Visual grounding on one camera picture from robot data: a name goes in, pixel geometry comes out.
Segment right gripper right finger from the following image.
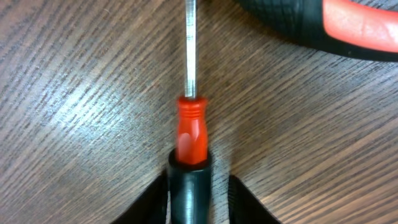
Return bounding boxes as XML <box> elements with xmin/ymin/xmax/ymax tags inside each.
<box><xmin>228</xmin><ymin>175</ymin><xmax>280</xmax><ymax>224</ymax></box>

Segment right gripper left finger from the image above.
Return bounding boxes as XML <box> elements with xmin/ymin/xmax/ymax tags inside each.
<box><xmin>111</xmin><ymin>170</ymin><xmax>169</xmax><ymax>224</ymax></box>

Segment black red screwdriver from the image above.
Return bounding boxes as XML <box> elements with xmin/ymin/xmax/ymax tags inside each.
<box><xmin>169</xmin><ymin>0</ymin><xmax>211</xmax><ymax>224</ymax></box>

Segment orange black pliers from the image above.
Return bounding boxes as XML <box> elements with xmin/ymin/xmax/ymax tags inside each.
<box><xmin>238</xmin><ymin>0</ymin><xmax>397</xmax><ymax>62</ymax></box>

